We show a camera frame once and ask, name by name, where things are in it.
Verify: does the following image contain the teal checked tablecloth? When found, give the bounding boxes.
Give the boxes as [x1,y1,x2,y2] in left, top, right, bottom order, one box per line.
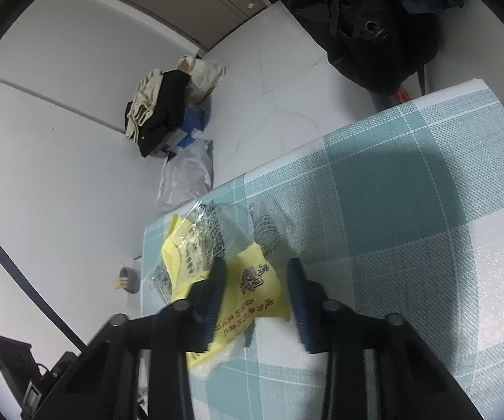
[140,78,504,420]

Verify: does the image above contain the dark round cup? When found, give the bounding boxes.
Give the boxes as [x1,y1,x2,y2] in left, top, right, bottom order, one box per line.
[112,266,141,295]

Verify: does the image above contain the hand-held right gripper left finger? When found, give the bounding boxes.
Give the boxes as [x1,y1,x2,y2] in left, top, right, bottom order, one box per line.
[30,256,228,420]

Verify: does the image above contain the cream tote bag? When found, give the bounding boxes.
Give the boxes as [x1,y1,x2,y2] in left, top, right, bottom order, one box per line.
[177,55,227,104]

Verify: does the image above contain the blue cardboard box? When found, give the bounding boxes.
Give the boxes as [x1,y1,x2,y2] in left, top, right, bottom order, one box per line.
[160,104,211,155]

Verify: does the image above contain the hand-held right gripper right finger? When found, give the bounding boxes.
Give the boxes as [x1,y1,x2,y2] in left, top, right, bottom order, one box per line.
[287,257,484,420]

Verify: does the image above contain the clear printed plastic wrapper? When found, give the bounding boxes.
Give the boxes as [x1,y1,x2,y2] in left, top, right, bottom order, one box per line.
[147,199,279,303]

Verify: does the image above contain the black power box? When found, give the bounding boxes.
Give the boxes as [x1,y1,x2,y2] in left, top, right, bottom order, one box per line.
[0,335,43,405]

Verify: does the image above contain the yellow plastic bag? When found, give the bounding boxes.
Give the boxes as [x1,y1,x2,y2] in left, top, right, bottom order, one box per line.
[161,214,292,370]

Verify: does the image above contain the black cable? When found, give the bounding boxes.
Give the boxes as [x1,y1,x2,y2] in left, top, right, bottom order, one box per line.
[0,218,83,353]

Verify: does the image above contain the beige folded clothes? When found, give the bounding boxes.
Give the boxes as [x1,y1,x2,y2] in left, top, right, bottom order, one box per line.
[125,69,166,143]

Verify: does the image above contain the large black bag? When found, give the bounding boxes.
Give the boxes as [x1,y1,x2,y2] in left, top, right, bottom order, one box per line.
[252,0,441,96]

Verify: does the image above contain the grey plastic bag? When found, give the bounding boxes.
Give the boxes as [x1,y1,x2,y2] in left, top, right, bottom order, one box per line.
[156,139,215,216]

